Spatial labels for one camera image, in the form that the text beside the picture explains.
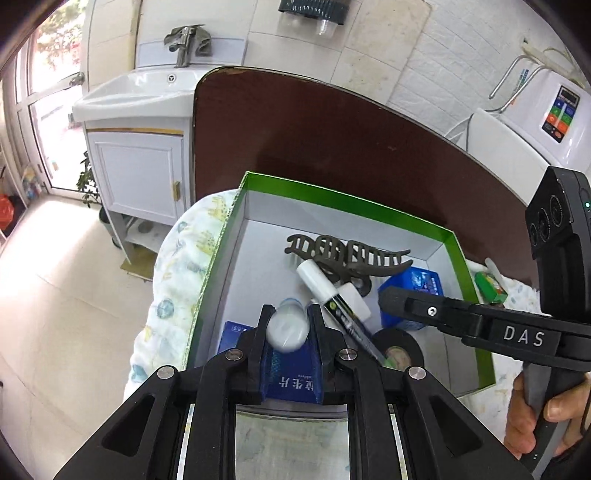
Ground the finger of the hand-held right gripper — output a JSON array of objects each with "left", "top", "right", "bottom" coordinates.
[{"left": 379, "top": 285, "right": 485, "bottom": 341}]

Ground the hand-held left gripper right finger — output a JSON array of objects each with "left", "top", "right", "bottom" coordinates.
[{"left": 307, "top": 304, "right": 539, "bottom": 480}]

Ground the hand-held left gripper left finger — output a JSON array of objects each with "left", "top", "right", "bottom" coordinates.
[{"left": 53, "top": 304, "right": 278, "bottom": 480}]

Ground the blue plastic box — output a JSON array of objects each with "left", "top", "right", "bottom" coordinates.
[{"left": 378, "top": 267, "right": 445, "bottom": 330}]

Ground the small white bottle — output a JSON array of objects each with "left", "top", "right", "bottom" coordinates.
[{"left": 268, "top": 299, "right": 310, "bottom": 352}]

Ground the black marker with pale cap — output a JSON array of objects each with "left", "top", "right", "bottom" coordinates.
[{"left": 295, "top": 259, "right": 389, "bottom": 365}]

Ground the grey hair claw clip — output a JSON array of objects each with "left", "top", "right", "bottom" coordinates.
[{"left": 284, "top": 234, "right": 414, "bottom": 296}]

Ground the green cardboard box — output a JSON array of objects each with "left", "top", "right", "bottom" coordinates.
[{"left": 184, "top": 172, "right": 497, "bottom": 398}]

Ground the person's right hand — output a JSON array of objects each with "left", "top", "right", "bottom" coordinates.
[{"left": 503, "top": 369, "right": 591, "bottom": 464}]

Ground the blue card box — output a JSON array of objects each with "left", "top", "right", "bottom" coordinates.
[{"left": 217, "top": 320, "right": 324, "bottom": 404}]

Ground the black tape roll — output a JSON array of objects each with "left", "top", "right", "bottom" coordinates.
[{"left": 372, "top": 329, "right": 424, "bottom": 370}]

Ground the small green box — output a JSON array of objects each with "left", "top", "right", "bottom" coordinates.
[{"left": 475, "top": 271, "right": 508, "bottom": 304}]

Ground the printed blanket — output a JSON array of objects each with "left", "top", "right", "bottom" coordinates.
[{"left": 122, "top": 189, "right": 550, "bottom": 480}]

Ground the white water purifier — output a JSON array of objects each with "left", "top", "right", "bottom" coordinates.
[{"left": 466, "top": 69, "right": 591, "bottom": 178}]

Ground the white sink cabinet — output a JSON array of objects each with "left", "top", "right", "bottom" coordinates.
[{"left": 84, "top": 117, "right": 194, "bottom": 278}]

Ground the green potted plant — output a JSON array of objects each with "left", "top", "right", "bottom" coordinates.
[{"left": 76, "top": 152, "right": 109, "bottom": 222}]

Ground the white sink basin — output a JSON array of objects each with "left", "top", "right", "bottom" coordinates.
[{"left": 71, "top": 67, "right": 218, "bottom": 123}]

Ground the metal faucet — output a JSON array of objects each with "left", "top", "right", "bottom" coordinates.
[{"left": 163, "top": 25, "right": 214, "bottom": 69}]

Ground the white framed glass door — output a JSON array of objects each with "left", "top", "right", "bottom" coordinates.
[{"left": 0, "top": 0, "right": 93, "bottom": 195}]

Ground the white hose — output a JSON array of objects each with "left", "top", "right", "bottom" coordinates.
[{"left": 489, "top": 44, "right": 573, "bottom": 100}]

